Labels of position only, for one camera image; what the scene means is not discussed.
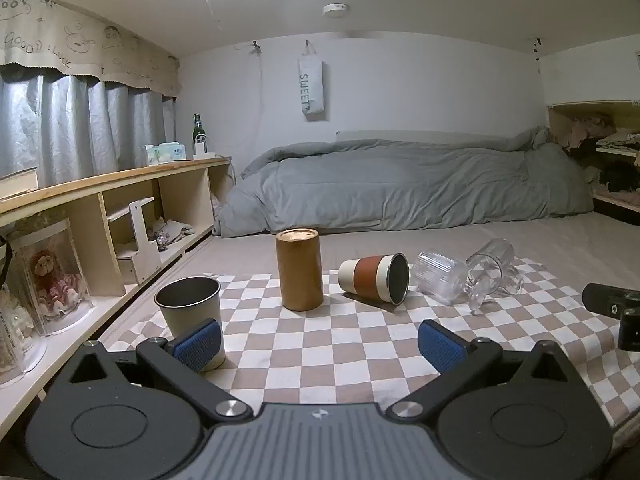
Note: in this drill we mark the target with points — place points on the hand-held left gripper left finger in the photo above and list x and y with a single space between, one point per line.
197 344

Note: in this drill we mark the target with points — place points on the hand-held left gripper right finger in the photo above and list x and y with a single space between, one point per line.
440 346

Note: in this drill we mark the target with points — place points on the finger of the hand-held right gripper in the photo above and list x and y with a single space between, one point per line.
630 332
607 300

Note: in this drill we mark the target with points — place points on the white and brown cup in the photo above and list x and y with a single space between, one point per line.
367 277

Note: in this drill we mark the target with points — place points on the grey metal cup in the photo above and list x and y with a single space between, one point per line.
187 305

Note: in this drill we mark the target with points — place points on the ribbed clear glass cup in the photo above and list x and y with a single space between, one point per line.
440 277

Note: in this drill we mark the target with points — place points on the tall brown cylinder cup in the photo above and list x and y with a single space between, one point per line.
300 270

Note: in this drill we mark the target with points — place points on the checkered cloth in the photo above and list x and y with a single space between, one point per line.
350 355

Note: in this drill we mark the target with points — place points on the clear glass mug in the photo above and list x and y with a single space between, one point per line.
492 270

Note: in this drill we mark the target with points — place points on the wooden carry rack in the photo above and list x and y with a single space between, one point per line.
142 245

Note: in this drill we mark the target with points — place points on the crumpled grey cloth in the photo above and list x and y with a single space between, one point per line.
172 232

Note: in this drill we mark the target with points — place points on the dark clothes pile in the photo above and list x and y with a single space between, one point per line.
620 177

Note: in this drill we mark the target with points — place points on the doll in clear case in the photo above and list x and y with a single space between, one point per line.
75 260

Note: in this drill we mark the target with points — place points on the wooden shelf unit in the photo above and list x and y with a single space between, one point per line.
185 195

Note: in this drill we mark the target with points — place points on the plush doll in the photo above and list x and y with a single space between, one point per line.
52 280

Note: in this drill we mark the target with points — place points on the grey duvet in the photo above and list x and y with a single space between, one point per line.
400 185

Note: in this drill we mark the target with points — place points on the pink clothes pile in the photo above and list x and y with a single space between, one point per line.
590 130

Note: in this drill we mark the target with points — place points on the clear round display case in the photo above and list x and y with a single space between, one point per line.
17 330

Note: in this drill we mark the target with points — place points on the wooden wardrobe shelf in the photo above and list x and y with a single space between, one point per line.
560 125

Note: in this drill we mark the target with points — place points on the small white box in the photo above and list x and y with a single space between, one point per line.
209 154

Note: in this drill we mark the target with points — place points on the tissue pack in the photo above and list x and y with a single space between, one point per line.
165 154

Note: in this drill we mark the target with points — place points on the green glass bottle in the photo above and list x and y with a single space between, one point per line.
198 132

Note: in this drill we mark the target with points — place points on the thick book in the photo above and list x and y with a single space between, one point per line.
17 181

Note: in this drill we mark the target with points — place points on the grey curtain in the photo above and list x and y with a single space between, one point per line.
65 125

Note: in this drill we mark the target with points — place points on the white hanging bag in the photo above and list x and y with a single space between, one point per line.
312 90

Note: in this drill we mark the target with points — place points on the printed beige valance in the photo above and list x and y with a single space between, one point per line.
75 45

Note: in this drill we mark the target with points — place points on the white smoke detector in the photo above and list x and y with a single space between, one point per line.
335 9

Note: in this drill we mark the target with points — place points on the wall hook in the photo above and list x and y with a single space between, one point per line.
256 47

